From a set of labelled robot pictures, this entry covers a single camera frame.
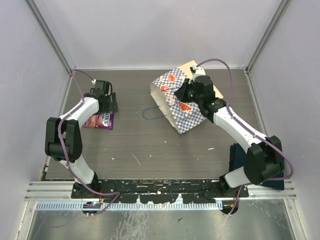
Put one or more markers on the purple candy snack packet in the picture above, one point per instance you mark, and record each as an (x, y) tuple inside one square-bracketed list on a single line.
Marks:
[(100, 121)]

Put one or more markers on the dark blue folded cloth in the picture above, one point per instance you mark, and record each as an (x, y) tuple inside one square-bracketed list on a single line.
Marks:
[(262, 163)]

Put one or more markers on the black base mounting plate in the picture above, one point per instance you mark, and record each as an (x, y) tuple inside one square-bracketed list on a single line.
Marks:
[(160, 191)]

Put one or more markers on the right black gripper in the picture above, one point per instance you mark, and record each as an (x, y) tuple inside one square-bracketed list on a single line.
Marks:
[(181, 93)]

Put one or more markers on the left aluminium corner post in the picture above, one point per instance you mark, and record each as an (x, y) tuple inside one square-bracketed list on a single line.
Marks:
[(48, 34)]

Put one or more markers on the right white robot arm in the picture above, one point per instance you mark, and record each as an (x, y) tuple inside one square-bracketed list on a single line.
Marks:
[(244, 134)]

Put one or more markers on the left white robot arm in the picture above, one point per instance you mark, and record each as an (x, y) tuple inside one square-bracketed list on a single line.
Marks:
[(63, 140)]

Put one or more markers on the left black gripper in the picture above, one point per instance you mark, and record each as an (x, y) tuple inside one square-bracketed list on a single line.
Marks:
[(110, 108)]

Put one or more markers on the white slotted cable duct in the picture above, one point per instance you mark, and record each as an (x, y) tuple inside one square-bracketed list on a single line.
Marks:
[(84, 206)]

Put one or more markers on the aluminium front rail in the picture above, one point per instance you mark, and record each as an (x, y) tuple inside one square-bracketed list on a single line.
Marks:
[(66, 190)]

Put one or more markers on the aluminium corner post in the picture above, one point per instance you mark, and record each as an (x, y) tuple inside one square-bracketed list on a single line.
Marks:
[(48, 34), (280, 10)]

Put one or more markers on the right aluminium corner post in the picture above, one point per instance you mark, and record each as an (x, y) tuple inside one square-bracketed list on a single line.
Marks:
[(280, 10)]

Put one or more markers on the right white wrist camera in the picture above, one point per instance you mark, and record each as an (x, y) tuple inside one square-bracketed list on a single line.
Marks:
[(196, 71)]

